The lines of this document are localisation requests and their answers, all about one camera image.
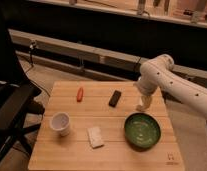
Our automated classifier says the black eraser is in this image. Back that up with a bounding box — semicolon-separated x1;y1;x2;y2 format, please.
109;90;121;107

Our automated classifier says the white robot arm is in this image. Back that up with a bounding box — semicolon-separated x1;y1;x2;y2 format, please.
134;54;207;120

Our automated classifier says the white sponge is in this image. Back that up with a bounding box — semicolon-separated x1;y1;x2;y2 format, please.
87;127;104;148

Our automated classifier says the small white bottle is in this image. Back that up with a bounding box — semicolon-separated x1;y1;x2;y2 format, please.
136;98;146;112

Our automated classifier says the green bowl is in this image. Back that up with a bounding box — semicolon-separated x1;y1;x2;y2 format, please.
124;113;161;149

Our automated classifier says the wooden table board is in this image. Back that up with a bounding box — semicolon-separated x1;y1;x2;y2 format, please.
28;81;185;171

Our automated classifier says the orange carrot toy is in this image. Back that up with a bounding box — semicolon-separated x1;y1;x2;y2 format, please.
76;87;84;102

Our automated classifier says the white cup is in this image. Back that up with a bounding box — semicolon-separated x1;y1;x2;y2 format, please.
49;112;70;136

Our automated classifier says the black office chair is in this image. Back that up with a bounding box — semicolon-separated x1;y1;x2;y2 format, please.
0;83;45;162

